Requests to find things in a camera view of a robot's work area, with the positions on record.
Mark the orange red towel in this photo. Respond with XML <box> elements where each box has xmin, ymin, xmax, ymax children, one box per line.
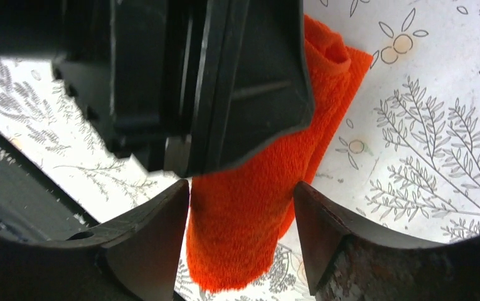
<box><xmin>186</xmin><ymin>16</ymin><xmax>373</xmax><ymax>293</ymax></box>

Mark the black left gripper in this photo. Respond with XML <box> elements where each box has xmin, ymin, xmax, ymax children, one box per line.
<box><xmin>0</xmin><ymin>1</ymin><xmax>208</xmax><ymax>172</ymax></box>

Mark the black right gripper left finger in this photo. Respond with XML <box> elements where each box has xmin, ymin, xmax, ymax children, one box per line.
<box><xmin>0</xmin><ymin>179</ymin><xmax>189</xmax><ymax>301</ymax></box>

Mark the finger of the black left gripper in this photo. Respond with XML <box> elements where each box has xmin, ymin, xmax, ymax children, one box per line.
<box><xmin>181</xmin><ymin>1</ymin><xmax>315</xmax><ymax>177</ymax></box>

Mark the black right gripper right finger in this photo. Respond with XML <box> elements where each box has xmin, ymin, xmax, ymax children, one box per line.
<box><xmin>294</xmin><ymin>182</ymin><xmax>480</xmax><ymax>300</ymax></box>

